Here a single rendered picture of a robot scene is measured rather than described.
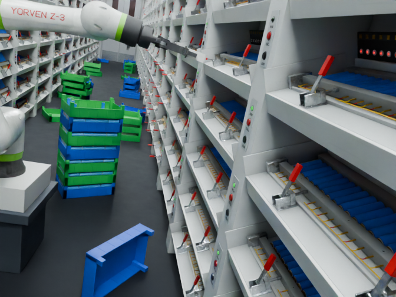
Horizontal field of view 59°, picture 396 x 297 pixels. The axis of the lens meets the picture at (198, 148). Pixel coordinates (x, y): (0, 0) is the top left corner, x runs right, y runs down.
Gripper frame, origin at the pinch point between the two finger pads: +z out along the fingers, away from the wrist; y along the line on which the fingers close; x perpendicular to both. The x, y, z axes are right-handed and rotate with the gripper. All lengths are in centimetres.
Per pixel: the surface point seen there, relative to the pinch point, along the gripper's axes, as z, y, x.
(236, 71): 7.2, 27.6, 0.1
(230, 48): 15.4, -15.7, 7.5
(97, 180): -17, -69, -87
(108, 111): -22, -70, -45
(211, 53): 8.6, -15.7, 2.8
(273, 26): 4, 50, 12
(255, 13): 4.9, 33.1, 15.3
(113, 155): -13, -72, -70
